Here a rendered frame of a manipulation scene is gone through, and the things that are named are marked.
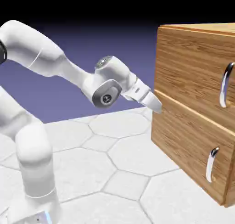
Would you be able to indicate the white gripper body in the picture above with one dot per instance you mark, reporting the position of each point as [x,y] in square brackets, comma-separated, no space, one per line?
[152,101]

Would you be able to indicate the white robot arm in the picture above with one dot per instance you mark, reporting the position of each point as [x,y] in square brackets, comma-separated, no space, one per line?
[47,57]

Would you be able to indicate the light wooden cabinet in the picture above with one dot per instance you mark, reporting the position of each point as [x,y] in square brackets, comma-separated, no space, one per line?
[192,102]

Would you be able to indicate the large wooden cabinet door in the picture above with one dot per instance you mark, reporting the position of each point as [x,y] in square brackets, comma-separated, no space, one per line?
[187,69]

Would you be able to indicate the small wooden cabinet door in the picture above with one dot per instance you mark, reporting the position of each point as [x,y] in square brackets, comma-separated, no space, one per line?
[185,145]

